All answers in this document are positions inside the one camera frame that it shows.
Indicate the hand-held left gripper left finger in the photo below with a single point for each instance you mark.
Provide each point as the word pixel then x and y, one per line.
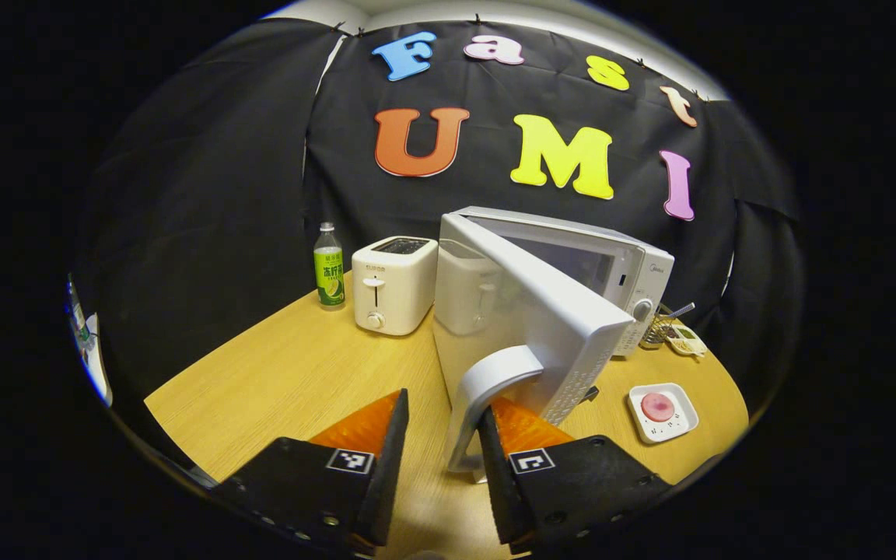
pixel 390 482

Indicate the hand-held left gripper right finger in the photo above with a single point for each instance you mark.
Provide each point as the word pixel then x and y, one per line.
pixel 498 490

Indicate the pink round food slice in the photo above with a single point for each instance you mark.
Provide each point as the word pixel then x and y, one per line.
pixel 658 407

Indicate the white microwave oven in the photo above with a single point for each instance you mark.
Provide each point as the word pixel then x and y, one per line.
pixel 541 311

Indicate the white square plate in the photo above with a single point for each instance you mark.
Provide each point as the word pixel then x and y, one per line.
pixel 679 428

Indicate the white toaster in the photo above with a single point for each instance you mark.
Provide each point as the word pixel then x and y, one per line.
pixel 393 288

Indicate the green label drink bottle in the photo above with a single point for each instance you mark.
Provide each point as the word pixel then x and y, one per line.
pixel 330 272

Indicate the black backdrop cloth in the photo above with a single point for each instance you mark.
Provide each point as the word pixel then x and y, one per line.
pixel 222 194

